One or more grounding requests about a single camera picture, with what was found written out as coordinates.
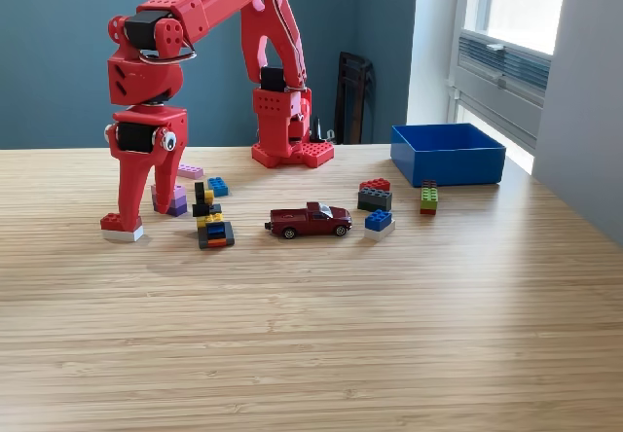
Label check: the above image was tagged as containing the red and white brick stack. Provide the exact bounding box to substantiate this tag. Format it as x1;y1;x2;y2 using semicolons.
99;212;145;243

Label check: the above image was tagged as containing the yellow toy digger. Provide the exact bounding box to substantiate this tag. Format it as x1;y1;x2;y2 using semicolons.
191;181;236;251

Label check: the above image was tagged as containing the blue plastic bin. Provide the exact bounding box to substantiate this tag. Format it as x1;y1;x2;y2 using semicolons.
390;122;507;188

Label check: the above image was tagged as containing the dark grey lego brick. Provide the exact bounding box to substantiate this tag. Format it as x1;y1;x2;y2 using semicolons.
356;187;393;213

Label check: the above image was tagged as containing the pink and purple brick stack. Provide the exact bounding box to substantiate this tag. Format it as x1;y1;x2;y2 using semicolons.
150;182;189;218

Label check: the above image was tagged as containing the dark red toy pickup car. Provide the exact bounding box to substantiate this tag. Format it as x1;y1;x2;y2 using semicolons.
264;201;353;240

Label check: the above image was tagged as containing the black table clamp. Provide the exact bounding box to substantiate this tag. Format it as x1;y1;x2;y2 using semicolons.
310;117;338;145

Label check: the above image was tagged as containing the dark folded chair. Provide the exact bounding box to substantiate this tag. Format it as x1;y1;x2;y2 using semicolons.
333;51;377;145

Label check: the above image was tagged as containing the blue and white brick stack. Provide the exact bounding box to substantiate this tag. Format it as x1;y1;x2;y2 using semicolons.
363;208;396;242

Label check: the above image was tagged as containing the green brick stack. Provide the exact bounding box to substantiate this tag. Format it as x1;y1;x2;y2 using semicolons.
420;179;439;216

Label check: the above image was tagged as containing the grey window vent unit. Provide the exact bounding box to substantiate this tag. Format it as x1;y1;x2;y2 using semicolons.
457;31;553;93

